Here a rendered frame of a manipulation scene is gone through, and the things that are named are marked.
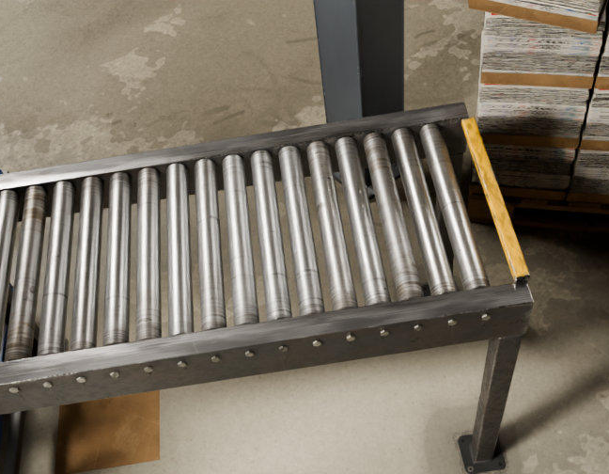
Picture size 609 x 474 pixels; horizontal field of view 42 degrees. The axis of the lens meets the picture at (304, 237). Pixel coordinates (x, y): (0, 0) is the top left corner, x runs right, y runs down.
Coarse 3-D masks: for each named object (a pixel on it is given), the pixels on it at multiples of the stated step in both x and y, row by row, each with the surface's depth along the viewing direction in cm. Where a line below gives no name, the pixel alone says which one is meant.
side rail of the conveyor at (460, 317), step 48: (480, 288) 151; (528, 288) 150; (192, 336) 151; (240, 336) 150; (288, 336) 149; (336, 336) 149; (384, 336) 151; (432, 336) 154; (480, 336) 156; (0, 384) 149; (48, 384) 150; (96, 384) 153; (144, 384) 155; (192, 384) 158
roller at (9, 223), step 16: (0, 192) 179; (0, 208) 176; (16, 208) 178; (0, 224) 173; (16, 224) 176; (0, 240) 170; (0, 256) 168; (0, 272) 165; (0, 288) 163; (0, 304) 161; (0, 320) 160; (0, 336) 158; (0, 352) 157
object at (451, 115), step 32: (320, 128) 180; (352, 128) 179; (384, 128) 178; (416, 128) 179; (448, 128) 180; (96, 160) 182; (128, 160) 180; (160, 160) 179; (192, 160) 179; (192, 192) 187
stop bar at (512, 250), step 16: (464, 128) 174; (480, 144) 170; (480, 160) 167; (480, 176) 165; (496, 192) 162; (496, 208) 159; (496, 224) 158; (512, 240) 154; (512, 256) 152; (512, 272) 151; (528, 272) 150
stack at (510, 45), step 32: (608, 0) 198; (512, 32) 196; (544, 32) 195; (576, 32) 193; (608, 32) 194; (480, 64) 229; (512, 64) 205; (544, 64) 203; (576, 64) 201; (608, 64) 199; (480, 96) 215; (512, 96) 213; (544, 96) 211; (576, 96) 209; (608, 96) 207; (480, 128) 225; (512, 128) 223; (544, 128) 220; (576, 128) 218; (608, 128) 217; (512, 160) 234; (544, 160) 231; (576, 160) 230; (608, 160) 226; (576, 192) 239; (608, 192) 236; (512, 224) 256; (544, 224) 254; (576, 224) 252; (608, 224) 251
